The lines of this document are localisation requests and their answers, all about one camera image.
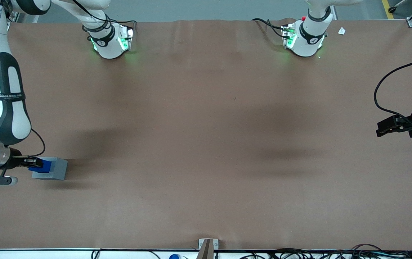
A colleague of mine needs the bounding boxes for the black base cable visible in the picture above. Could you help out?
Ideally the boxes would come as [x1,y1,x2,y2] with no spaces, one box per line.
[252,18,286,38]
[71,0,137,35]

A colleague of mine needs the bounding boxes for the gray square base block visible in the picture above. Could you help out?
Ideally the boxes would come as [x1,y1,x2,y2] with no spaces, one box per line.
[31,157,68,181]

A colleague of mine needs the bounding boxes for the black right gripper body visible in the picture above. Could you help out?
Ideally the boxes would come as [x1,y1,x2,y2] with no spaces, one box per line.
[6,148,23,169]

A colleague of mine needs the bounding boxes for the brown table mat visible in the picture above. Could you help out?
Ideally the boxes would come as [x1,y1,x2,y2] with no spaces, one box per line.
[0,18,412,250]

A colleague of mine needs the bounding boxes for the small blue plastic part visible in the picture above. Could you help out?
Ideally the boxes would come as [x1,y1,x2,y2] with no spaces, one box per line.
[29,160,52,174]

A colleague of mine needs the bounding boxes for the long black looped cable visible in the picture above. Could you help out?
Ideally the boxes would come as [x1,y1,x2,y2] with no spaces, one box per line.
[373,57,412,124]

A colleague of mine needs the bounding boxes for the black cable tangle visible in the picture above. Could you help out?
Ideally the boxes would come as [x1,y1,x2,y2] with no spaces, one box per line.
[238,244,412,259]

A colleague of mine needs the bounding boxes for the black right base cable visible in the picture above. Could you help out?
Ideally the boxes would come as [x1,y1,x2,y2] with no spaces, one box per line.
[71,0,137,35]

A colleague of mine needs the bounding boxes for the metal bracket with brown post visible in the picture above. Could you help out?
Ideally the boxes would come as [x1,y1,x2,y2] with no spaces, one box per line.
[198,238,219,259]

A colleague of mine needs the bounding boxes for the black left base cable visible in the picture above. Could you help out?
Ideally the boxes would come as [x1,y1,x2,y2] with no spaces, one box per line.
[252,18,286,38]

